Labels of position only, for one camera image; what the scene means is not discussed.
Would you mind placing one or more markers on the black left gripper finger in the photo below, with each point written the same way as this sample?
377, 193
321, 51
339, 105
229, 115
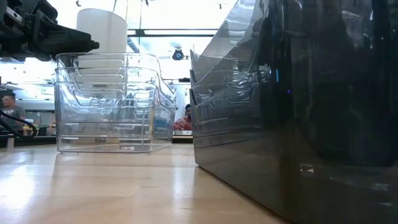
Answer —
71, 43

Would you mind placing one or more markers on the clear plastic basket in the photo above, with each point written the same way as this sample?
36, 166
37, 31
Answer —
93, 146
62, 74
140, 60

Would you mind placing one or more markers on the smoky grey plastic basket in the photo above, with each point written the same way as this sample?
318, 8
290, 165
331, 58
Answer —
236, 37
199, 82
248, 174

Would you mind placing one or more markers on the white lamp with wooden base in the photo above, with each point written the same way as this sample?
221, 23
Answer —
102, 31

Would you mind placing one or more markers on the person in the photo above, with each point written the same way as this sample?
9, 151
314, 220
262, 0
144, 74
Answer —
184, 123
11, 112

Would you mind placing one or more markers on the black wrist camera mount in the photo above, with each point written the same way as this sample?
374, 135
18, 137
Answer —
34, 9

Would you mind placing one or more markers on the black aluminium table frame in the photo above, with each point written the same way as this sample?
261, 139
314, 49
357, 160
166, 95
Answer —
31, 140

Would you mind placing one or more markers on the black hanging camera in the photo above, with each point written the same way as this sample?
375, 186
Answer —
178, 55

